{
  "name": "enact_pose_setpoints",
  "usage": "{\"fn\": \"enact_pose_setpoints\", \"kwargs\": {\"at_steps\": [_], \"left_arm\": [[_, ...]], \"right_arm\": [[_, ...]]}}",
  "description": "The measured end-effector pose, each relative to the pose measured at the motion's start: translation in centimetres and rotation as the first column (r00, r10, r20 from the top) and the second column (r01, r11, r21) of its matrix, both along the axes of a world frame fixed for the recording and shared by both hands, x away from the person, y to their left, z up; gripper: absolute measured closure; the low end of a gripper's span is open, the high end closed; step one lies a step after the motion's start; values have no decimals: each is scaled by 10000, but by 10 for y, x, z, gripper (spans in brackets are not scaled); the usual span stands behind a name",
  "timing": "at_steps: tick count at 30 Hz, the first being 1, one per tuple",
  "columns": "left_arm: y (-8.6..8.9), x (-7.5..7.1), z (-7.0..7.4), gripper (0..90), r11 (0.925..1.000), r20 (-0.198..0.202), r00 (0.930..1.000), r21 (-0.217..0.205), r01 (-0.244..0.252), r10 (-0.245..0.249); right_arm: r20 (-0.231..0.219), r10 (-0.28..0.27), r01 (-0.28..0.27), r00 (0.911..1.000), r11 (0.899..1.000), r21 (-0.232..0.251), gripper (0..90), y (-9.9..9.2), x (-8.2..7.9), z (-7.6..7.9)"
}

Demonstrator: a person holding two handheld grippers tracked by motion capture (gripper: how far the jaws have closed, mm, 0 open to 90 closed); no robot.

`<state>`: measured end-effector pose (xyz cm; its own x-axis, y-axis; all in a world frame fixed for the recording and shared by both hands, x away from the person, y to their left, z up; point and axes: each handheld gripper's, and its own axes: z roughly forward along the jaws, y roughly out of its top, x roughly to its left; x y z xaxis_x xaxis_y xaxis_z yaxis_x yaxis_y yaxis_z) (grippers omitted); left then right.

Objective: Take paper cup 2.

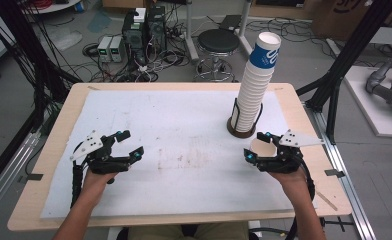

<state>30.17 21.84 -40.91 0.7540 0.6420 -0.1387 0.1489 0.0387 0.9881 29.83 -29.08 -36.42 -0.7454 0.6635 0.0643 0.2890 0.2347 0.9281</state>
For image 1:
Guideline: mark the thin wooden stick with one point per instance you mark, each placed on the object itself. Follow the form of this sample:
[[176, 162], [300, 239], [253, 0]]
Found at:
[[327, 201]]

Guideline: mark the black round stool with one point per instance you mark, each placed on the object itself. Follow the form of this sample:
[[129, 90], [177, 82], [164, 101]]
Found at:
[[218, 41]]

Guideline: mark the black computer tower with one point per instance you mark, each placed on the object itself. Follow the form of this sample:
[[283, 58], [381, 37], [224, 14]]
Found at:
[[134, 36], [156, 28]]

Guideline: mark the stack of paper cups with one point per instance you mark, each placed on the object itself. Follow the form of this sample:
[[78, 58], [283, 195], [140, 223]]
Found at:
[[255, 90]]

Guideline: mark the person's khaki pants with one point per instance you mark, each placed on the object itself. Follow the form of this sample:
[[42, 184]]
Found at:
[[184, 233]]

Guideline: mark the person's left hand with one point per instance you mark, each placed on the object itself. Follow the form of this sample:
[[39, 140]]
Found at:
[[97, 183]]

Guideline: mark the flat black device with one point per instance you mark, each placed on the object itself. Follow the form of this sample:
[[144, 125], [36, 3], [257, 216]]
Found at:
[[230, 22]]

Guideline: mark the person's right hand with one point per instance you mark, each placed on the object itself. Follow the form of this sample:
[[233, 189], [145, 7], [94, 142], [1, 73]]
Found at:
[[292, 183]]

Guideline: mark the black metal frame post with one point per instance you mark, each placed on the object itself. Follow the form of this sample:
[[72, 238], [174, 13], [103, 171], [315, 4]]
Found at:
[[347, 56], [27, 50]]

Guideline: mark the white table leg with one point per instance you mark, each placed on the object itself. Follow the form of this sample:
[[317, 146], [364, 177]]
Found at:
[[244, 30], [190, 33]]

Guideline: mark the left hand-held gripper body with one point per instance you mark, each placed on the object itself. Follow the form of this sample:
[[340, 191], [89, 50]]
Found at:
[[104, 163]]

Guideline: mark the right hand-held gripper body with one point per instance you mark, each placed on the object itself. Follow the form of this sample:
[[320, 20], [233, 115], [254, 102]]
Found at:
[[285, 163]]

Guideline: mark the dark tape piece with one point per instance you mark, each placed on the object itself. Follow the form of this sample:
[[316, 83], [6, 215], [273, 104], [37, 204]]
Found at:
[[335, 173], [30, 177]]

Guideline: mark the small white box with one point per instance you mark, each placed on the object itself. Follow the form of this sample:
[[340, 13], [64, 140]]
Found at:
[[139, 15]]

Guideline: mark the white foam mat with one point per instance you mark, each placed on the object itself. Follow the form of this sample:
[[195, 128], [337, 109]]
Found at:
[[184, 126]]

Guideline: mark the white floor platform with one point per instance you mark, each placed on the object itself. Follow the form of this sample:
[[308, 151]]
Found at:
[[377, 116]]

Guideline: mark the blue and white paper cup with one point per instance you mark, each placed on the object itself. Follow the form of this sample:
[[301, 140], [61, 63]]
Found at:
[[264, 149]]

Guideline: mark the grey power supply unit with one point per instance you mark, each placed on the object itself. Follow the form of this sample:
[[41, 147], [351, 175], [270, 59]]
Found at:
[[104, 49], [117, 49]]

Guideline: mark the aluminium rail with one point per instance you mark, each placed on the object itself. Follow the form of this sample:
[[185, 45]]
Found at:
[[7, 180], [354, 196]]

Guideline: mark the brown cardboard box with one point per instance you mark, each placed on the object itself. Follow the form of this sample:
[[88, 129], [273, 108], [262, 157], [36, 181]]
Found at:
[[337, 20]]

